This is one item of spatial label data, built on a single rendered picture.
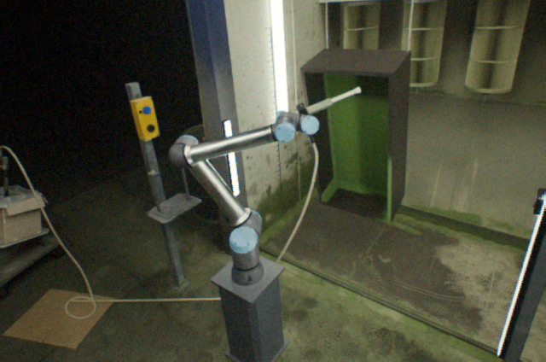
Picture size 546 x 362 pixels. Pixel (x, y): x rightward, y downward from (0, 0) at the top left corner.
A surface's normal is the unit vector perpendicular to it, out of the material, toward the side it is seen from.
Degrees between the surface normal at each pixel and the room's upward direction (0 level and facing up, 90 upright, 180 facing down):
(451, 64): 90
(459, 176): 57
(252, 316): 90
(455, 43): 90
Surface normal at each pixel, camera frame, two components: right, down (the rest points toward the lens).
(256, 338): 0.15, 0.41
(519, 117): -0.53, -0.18
